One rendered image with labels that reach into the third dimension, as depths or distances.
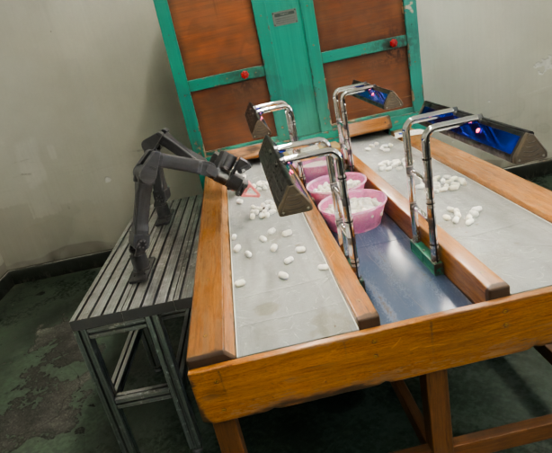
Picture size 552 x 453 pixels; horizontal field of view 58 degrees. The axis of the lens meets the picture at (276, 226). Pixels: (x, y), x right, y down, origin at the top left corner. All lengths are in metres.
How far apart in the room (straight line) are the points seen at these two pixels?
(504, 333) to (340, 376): 0.42
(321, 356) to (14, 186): 3.22
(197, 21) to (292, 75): 0.57
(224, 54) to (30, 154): 1.77
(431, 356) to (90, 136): 3.02
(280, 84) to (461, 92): 1.57
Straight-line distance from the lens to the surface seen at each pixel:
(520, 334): 1.39
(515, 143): 1.30
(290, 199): 1.12
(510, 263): 1.47
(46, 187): 4.01
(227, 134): 2.87
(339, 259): 1.51
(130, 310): 1.76
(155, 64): 3.65
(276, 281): 1.50
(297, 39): 2.85
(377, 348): 1.25
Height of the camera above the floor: 1.44
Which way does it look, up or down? 21 degrees down
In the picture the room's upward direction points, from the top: 12 degrees counter-clockwise
